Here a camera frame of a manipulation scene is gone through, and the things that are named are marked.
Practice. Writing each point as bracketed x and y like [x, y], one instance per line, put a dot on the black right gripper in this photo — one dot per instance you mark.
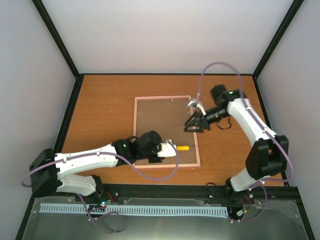
[202, 123]

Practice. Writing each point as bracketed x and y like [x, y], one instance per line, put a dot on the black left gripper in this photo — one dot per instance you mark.
[158, 159]

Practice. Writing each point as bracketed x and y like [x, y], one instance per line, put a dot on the pink picture frame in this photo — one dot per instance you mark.
[166, 115]

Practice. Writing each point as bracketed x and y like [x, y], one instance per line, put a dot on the yellow black flathead screwdriver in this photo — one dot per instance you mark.
[182, 148]

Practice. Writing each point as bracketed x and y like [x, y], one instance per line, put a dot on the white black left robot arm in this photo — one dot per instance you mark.
[54, 172]

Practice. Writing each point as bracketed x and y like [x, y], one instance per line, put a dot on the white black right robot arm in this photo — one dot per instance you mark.
[269, 151]

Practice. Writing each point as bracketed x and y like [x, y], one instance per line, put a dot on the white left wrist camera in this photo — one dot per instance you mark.
[167, 149]

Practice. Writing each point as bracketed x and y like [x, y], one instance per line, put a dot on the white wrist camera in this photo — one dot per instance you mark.
[196, 104]
[167, 149]

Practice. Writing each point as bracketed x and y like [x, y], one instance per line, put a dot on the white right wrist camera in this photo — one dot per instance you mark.
[196, 104]

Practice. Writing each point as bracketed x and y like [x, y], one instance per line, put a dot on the black aluminium mounting rail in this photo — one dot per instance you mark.
[211, 194]

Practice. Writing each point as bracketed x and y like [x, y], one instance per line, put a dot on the light blue cable duct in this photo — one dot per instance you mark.
[136, 210]

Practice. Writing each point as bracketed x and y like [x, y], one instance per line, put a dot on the black left frame post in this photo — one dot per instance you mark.
[47, 20]

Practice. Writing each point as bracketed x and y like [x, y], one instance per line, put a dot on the black frame post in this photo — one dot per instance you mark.
[281, 30]
[47, 20]

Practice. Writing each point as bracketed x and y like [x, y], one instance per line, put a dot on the black right frame post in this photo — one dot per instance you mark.
[281, 30]

